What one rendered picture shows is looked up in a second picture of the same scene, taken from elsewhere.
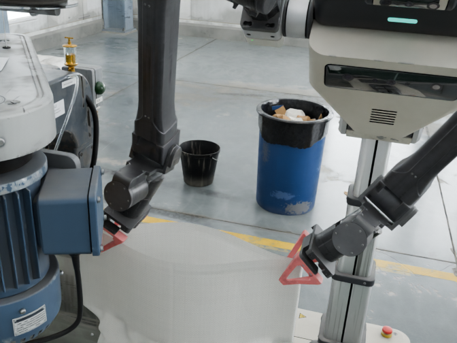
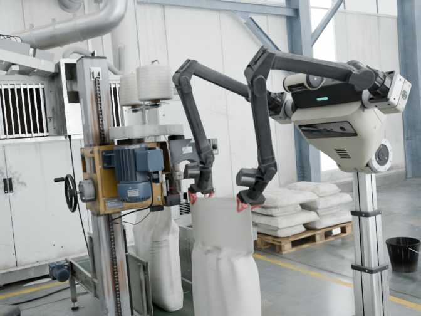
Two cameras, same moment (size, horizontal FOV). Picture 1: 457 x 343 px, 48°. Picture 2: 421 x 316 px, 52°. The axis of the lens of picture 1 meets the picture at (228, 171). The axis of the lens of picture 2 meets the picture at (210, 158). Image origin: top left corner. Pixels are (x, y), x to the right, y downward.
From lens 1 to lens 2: 144 cm
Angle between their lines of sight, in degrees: 48
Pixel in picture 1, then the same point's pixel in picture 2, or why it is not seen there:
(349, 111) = (327, 152)
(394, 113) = (344, 150)
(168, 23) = (188, 105)
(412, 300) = not seen: outside the picture
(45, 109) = (139, 126)
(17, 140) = (128, 133)
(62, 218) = (140, 158)
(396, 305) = not seen: outside the picture
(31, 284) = (135, 182)
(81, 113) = not seen: hidden behind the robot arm
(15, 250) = (130, 168)
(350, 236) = (239, 177)
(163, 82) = (194, 126)
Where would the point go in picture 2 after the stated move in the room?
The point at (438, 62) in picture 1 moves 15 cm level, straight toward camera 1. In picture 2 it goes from (334, 115) to (304, 116)
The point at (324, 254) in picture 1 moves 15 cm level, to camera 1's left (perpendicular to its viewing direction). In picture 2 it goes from (247, 195) to (220, 194)
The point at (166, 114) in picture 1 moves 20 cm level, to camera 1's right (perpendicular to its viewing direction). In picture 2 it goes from (201, 140) to (234, 138)
